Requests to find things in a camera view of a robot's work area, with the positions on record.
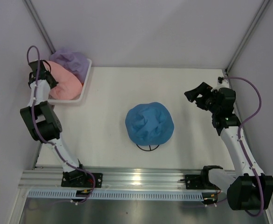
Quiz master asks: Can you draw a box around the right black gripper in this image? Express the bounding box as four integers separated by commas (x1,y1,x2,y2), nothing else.
184,82,220,114

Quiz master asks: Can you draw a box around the blue bucket hat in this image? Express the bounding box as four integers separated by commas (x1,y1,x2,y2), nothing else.
125,102,175,146

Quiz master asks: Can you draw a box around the black wire hat stand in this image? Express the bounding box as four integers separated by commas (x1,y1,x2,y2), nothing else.
136,145,160,152

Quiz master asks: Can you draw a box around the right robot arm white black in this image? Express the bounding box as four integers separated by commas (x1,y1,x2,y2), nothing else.
184,82,273,213

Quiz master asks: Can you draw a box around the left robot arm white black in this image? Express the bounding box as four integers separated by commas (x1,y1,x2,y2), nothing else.
20,60,88,188

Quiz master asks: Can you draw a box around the pink bucket hat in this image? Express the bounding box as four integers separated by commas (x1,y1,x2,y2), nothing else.
43,60,82,100

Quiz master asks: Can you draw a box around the purple bucket hat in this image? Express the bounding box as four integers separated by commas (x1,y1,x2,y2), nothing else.
49,48,90,83

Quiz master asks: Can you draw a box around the white plastic basket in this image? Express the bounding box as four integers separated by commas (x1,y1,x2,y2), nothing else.
48,58,92,105

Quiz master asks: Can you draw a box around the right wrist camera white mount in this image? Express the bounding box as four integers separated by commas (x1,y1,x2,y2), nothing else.
216,77,230,90

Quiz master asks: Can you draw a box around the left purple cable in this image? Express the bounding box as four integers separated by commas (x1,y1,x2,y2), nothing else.
27,45,96,205

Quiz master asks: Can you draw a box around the left aluminium corner post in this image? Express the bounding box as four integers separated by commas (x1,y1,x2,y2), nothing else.
22,0,55,54

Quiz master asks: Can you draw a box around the aluminium corner post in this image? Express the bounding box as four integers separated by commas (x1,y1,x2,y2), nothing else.
224,0,273,75
22,0,55,54

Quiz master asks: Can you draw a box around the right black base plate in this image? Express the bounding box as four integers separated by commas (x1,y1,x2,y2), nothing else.
179,174,212,190

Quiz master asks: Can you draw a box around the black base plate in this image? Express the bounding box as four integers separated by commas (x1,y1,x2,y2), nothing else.
61,173,103,188
179,174,212,190

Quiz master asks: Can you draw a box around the aluminium rail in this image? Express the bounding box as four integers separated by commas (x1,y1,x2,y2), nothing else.
18,166,200,191

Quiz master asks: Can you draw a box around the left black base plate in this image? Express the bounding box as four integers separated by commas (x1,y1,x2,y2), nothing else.
61,173,103,188

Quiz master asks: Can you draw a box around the right aluminium corner post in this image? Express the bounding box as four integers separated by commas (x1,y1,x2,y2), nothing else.
224,0,273,75

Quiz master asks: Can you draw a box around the white slotted cable duct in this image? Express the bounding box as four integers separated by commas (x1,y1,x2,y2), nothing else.
27,189,204,201

